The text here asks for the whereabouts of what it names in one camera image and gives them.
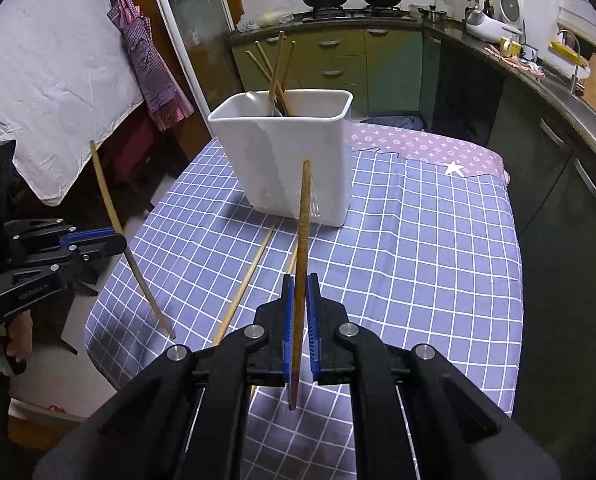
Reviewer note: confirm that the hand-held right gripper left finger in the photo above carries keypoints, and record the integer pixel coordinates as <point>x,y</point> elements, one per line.
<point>288,320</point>

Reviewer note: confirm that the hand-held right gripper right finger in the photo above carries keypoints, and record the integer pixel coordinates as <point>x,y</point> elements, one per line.
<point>314,320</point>

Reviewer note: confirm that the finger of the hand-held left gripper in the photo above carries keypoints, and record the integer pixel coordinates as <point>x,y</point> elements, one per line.
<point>73,270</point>
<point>98,242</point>

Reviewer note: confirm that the tan wooden chopstick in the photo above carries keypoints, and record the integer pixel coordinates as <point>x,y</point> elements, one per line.
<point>277,55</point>
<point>150,297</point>
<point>262,74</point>
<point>288,62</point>
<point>268,67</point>
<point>244,285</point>
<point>292,260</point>

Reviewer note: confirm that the dark red-tipped wooden chopstick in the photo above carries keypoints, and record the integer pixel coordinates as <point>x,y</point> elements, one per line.
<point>303,220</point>

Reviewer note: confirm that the white plastic utensil holder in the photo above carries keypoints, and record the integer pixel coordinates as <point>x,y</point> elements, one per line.
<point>288,170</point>

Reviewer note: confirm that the person's left hand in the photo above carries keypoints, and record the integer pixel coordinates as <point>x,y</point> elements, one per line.
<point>15,340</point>

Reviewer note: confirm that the dark red cloth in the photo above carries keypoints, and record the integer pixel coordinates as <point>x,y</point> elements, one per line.
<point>128,155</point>

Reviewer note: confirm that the white hanging sheet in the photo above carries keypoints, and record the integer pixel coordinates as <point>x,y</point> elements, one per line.
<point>53,85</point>

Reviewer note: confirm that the blue checkered tablecloth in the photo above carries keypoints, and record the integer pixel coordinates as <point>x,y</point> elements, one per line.
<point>428,270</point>

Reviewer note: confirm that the purple checkered apron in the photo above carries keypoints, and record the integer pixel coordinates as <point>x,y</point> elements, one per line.
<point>153,70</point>

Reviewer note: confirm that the purple patterned cloth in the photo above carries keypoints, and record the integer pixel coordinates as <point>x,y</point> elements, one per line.
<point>418,147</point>

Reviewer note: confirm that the dark blue cloth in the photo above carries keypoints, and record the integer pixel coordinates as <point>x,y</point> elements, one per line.
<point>403,122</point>

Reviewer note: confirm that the glass sliding door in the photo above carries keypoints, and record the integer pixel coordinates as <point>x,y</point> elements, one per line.
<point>198,35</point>

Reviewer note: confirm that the green lower cabinets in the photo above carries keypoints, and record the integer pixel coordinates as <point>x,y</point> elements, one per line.
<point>338,60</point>

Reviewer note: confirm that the grey rag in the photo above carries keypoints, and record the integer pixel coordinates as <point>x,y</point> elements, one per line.
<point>248,24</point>

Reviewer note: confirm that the dark lower cabinets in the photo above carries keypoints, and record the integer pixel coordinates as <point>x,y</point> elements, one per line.
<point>543,170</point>

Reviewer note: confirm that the pale yellow bag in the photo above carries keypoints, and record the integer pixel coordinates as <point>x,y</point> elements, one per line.
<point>274,17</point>

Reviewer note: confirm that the gas stove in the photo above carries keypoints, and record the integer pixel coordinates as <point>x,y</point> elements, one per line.
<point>353,12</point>

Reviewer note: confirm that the dark kitchen countertop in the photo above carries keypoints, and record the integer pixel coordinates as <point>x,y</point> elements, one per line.
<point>458,36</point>

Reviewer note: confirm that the pink dish cloth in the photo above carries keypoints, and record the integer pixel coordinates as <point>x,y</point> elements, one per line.
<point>513,61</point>

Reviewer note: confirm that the small steel pot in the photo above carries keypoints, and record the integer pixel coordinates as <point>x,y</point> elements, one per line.
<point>432,13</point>

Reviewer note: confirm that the yellow cup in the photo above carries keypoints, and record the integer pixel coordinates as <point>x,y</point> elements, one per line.
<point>509,46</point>

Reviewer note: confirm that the white rice cooker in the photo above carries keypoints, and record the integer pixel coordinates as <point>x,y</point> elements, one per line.
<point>488,27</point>

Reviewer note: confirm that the white mug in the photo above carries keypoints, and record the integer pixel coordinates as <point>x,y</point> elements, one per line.
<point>529,52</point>

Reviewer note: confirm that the steel kitchen sink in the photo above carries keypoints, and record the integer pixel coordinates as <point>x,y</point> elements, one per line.
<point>585,110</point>

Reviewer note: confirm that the curved steel faucet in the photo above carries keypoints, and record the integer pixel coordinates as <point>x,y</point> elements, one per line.
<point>573,62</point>

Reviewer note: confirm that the yellow sink rack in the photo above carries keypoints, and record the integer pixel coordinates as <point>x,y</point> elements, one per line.
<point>570,53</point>

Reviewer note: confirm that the round white appliance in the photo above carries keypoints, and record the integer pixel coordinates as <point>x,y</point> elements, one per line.
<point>510,5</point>

